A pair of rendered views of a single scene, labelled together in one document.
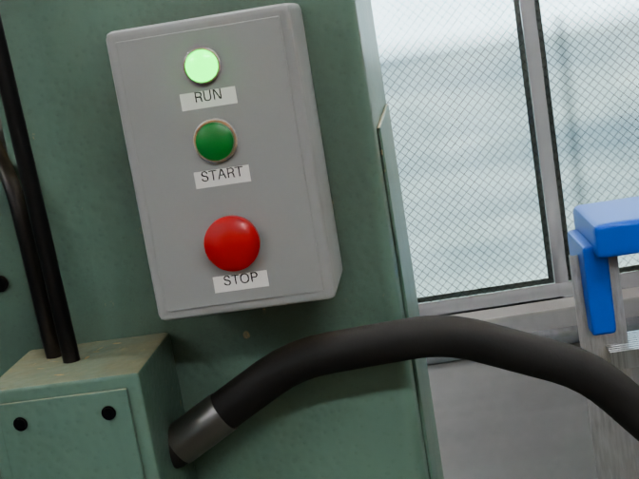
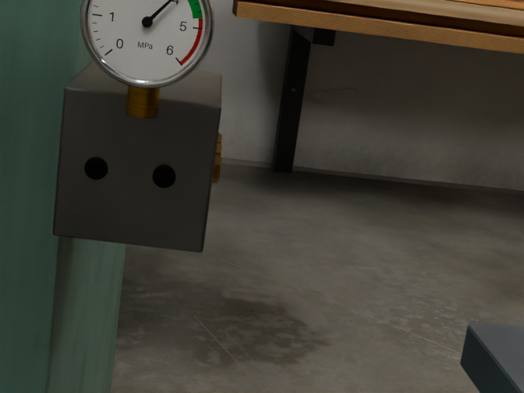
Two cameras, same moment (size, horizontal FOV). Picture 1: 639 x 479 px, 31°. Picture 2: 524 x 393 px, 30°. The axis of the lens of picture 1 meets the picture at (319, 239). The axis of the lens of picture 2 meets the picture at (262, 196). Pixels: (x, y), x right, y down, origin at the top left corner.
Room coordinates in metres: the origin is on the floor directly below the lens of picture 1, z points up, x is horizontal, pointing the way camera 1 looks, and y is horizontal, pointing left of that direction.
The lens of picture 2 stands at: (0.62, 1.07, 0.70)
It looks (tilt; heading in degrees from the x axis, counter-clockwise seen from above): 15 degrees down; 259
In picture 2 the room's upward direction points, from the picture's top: 8 degrees clockwise
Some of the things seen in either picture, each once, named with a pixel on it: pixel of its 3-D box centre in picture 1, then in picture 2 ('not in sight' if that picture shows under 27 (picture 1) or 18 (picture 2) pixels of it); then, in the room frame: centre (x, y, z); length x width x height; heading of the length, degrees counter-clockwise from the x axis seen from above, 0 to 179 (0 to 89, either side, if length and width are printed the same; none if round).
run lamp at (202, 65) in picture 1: (201, 66); not in sight; (0.62, 0.05, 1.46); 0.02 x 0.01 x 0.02; 83
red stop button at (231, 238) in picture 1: (232, 243); not in sight; (0.62, 0.05, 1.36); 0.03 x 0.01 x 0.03; 83
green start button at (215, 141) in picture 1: (215, 141); not in sight; (0.62, 0.05, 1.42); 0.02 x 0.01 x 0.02; 83
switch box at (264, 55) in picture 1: (230, 161); not in sight; (0.65, 0.04, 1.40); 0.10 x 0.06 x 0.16; 83
